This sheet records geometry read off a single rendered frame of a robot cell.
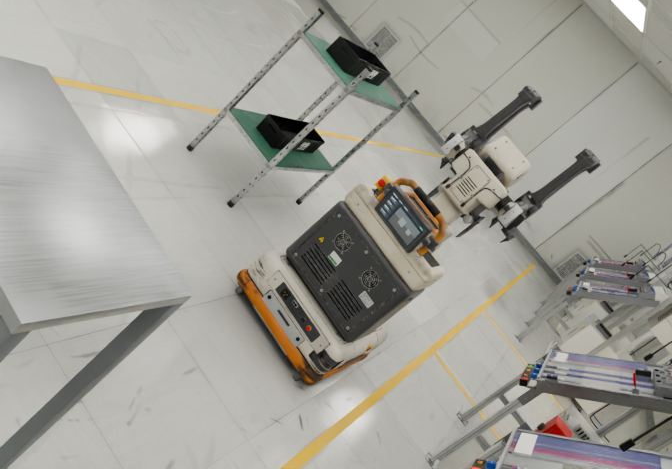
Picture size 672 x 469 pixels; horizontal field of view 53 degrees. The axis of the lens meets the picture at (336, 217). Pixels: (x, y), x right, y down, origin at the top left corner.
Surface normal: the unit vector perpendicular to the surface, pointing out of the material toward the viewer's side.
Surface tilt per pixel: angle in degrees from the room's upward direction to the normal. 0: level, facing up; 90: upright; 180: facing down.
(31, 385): 0
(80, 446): 0
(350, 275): 90
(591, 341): 90
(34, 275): 0
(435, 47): 90
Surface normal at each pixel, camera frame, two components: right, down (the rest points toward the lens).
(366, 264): -0.42, 0.00
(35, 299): 0.70, -0.63
